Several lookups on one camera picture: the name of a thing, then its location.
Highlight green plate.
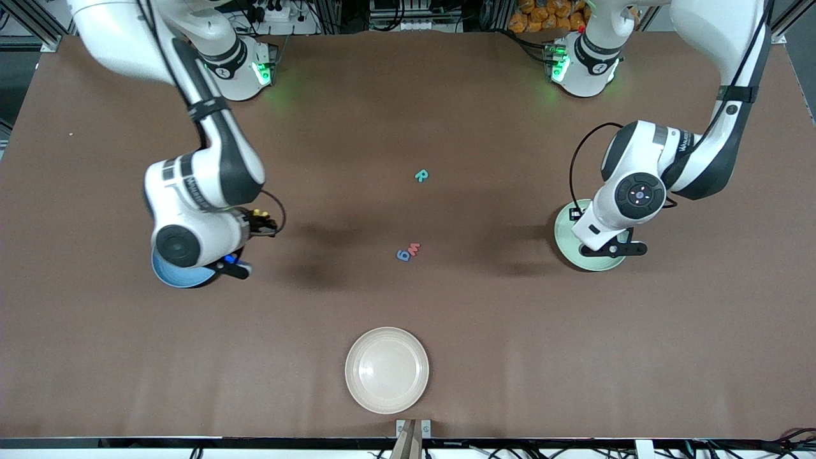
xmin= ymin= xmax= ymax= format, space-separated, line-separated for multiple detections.
xmin=553 ymin=199 xmax=632 ymax=272

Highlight blue plate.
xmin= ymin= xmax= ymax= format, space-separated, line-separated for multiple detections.
xmin=150 ymin=249 xmax=221 ymax=289

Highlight beige plate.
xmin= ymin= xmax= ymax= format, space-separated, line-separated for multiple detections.
xmin=344 ymin=327 xmax=430 ymax=415

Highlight brown table cover sheet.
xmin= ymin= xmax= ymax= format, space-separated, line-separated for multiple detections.
xmin=0 ymin=31 xmax=816 ymax=441

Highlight orange packaged items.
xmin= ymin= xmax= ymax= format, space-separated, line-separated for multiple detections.
xmin=508 ymin=0 xmax=590 ymax=34

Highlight white power strip with plugs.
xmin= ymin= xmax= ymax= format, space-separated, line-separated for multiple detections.
xmin=245 ymin=0 xmax=319 ymax=36

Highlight white socket strip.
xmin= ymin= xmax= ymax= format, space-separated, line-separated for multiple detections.
xmin=370 ymin=0 xmax=463 ymax=33

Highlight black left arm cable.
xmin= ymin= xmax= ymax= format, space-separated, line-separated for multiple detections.
xmin=569 ymin=122 xmax=625 ymax=211

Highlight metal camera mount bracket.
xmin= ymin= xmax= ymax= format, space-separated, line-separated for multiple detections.
xmin=390 ymin=419 xmax=432 ymax=459

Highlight aluminium frame profile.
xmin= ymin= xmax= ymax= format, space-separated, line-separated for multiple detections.
xmin=13 ymin=0 xmax=74 ymax=53
xmin=770 ymin=0 xmax=816 ymax=45

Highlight black and red cable bundle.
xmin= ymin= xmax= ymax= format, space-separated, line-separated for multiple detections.
xmin=657 ymin=426 xmax=816 ymax=459

